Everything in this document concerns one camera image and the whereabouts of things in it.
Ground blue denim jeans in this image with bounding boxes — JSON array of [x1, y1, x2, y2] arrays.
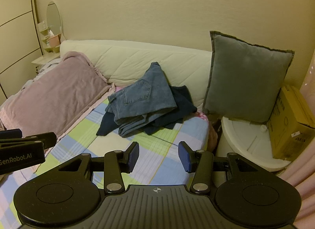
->
[[106, 62, 177, 137]]

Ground checkered bed sheet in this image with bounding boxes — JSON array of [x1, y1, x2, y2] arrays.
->
[[1, 100, 209, 228]]

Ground dark navy garment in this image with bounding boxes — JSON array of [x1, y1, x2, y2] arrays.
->
[[96, 85, 197, 136]]

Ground mauve pillow near headboard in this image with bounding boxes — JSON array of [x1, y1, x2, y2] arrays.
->
[[1, 51, 114, 138]]

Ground white bedside table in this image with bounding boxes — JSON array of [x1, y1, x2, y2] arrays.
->
[[31, 53, 60, 74]]

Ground grey square cushion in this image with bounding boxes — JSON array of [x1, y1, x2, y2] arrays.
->
[[202, 31, 295, 123]]

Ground yellow cardboard box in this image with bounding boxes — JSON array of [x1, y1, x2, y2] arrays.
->
[[267, 85, 314, 161]]

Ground cream padded headboard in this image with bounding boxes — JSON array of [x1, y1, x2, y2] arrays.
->
[[60, 40, 211, 111]]

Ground white wardrobe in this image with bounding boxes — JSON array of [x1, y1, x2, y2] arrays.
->
[[1, 0, 42, 103]]

